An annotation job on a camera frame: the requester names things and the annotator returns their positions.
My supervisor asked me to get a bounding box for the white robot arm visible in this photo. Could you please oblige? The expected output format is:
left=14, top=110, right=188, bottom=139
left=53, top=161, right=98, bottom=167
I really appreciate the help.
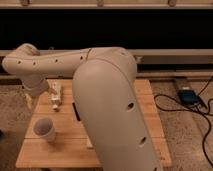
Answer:
left=2, top=44, right=163, bottom=171

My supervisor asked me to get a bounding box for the black phone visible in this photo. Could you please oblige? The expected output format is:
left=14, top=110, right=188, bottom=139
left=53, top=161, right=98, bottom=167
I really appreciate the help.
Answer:
left=72, top=102, right=81, bottom=121

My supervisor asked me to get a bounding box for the white rectangular block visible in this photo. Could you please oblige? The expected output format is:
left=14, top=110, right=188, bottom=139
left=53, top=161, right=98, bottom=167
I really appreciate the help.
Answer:
left=86, top=136, right=93, bottom=149

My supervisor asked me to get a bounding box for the wooden table board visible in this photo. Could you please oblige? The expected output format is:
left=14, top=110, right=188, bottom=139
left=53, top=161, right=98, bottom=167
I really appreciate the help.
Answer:
left=16, top=79, right=172, bottom=169

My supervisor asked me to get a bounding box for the white plastic cup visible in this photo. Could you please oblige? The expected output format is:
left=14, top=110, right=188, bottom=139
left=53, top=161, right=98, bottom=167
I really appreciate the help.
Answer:
left=33, top=118, right=56, bottom=142

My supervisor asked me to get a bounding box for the blue power adapter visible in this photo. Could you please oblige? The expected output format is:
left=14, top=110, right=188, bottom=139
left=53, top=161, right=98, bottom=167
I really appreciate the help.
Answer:
left=178, top=89, right=199, bottom=105

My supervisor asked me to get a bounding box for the black cable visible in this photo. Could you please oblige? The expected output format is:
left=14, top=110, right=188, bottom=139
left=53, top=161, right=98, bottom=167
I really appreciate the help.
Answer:
left=153, top=75, right=213, bottom=168

